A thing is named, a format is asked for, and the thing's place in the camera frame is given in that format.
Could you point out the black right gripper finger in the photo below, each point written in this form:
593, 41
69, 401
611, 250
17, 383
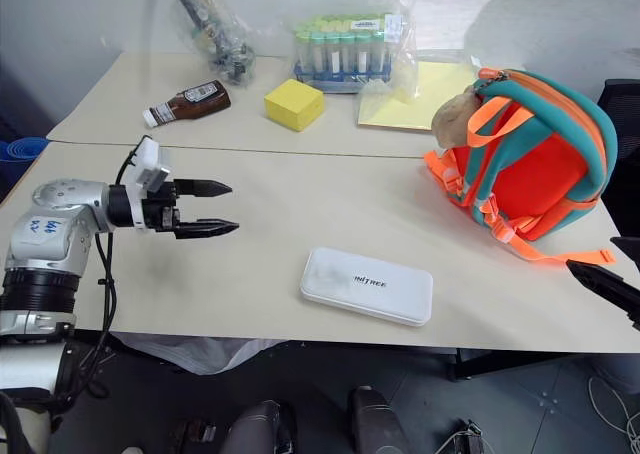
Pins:
630, 246
607, 284

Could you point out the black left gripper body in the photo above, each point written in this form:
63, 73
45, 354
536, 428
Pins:
161, 209

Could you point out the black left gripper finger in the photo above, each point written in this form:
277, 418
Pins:
210, 228
205, 188

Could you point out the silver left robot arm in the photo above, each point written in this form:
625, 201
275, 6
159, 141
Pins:
42, 234

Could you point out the orange and teal backpack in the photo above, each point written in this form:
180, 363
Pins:
530, 174

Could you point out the white rectangular case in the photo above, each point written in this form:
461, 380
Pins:
366, 286

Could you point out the brown sauce bottle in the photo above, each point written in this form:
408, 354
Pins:
192, 103

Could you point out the yellow foam block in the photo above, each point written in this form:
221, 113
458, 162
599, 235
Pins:
294, 104

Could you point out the white plastic sheet under table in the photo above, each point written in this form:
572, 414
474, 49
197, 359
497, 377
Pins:
200, 351

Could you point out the clear bag of small parts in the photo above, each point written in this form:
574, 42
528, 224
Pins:
220, 34

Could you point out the blue rack of test tubes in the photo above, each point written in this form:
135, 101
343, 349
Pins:
340, 54

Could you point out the dark rounded shape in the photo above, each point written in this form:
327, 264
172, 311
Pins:
260, 429
375, 421

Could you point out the pale yellow paper sheet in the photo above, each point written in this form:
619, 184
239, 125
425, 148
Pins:
400, 111

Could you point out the small black floor device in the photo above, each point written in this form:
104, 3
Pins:
462, 439

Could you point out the beige plush toy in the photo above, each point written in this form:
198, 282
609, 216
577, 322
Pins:
455, 116

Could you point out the clear plastic bag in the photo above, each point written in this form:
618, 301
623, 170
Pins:
402, 69

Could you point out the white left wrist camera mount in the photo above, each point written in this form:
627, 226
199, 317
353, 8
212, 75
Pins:
149, 160

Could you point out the black table frame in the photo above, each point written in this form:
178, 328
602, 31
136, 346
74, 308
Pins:
500, 363

